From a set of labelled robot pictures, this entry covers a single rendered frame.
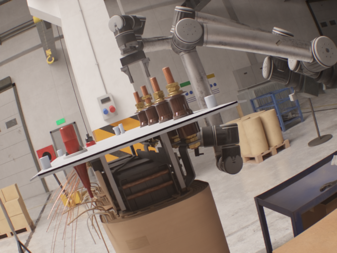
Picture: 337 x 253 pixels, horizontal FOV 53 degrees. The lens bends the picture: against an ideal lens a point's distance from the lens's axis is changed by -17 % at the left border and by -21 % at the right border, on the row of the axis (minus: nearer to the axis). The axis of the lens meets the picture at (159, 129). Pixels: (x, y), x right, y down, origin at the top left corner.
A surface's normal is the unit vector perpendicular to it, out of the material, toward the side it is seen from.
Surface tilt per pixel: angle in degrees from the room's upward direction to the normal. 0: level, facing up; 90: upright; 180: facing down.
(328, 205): 90
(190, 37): 94
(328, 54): 86
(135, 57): 90
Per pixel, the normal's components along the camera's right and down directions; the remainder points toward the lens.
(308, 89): 0.03, 0.04
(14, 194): 0.26, -0.05
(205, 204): 0.65, -0.20
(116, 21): -0.51, 0.22
